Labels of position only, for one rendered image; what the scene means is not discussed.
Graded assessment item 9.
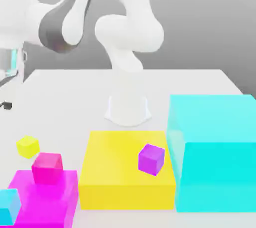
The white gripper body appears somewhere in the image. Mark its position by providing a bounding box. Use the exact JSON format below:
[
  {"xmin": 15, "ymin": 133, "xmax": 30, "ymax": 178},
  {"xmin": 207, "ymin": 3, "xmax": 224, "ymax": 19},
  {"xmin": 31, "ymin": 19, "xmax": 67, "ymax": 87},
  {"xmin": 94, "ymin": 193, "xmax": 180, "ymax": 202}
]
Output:
[{"xmin": 0, "ymin": 89, "xmax": 13, "ymax": 111}]

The small yellow cube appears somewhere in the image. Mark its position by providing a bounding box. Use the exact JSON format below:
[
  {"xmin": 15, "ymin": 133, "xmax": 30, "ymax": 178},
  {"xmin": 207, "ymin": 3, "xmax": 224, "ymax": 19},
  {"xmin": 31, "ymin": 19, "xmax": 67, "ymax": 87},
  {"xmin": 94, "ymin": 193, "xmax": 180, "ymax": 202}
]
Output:
[{"xmin": 15, "ymin": 135, "xmax": 41, "ymax": 160}]

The small pink cube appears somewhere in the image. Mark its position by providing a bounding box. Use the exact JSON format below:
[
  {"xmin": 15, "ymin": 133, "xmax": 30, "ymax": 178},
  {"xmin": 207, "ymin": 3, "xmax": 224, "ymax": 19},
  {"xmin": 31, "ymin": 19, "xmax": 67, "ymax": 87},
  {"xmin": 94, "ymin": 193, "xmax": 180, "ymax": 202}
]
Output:
[{"xmin": 31, "ymin": 152, "xmax": 64, "ymax": 185}]

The small cyan cube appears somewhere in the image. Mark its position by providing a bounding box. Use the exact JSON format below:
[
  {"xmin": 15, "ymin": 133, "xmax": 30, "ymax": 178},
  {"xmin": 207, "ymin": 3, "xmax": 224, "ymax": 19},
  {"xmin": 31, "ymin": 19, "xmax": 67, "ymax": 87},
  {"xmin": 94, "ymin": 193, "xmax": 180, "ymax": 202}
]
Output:
[{"xmin": 0, "ymin": 188, "xmax": 23, "ymax": 227}]

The small purple cube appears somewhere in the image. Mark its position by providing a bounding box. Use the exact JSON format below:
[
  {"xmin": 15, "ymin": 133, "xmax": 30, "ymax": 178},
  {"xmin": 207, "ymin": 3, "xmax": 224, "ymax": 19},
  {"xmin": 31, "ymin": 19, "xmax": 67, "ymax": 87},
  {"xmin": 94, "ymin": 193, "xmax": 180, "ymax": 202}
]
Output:
[{"xmin": 137, "ymin": 143, "xmax": 166, "ymax": 177}]

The large magenta box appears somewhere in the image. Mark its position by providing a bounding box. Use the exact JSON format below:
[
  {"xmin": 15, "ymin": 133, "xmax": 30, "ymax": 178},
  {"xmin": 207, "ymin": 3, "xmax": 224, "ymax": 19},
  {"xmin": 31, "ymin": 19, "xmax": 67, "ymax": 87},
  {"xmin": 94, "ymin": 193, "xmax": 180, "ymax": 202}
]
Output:
[{"xmin": 0, "ymin": 169, "xmax": 79, "ymax": 228}]

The large yellow box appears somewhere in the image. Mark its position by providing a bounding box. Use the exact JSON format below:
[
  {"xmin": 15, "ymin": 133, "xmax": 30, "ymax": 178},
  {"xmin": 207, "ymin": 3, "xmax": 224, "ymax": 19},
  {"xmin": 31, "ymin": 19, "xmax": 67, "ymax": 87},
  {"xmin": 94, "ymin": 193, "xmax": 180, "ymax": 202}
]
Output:
[{"xmin": 77, "ymin": 131, "xmax": 177, "ymax": 211}]

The large cyan box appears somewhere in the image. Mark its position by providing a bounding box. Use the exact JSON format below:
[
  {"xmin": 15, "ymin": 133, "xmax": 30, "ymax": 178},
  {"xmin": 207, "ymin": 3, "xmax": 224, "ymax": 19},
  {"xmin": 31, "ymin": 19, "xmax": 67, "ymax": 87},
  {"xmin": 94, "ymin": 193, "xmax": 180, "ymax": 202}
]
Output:
[{"xmin": 166, "ymin": 94, "xmax": 256, "ymax": 213}]

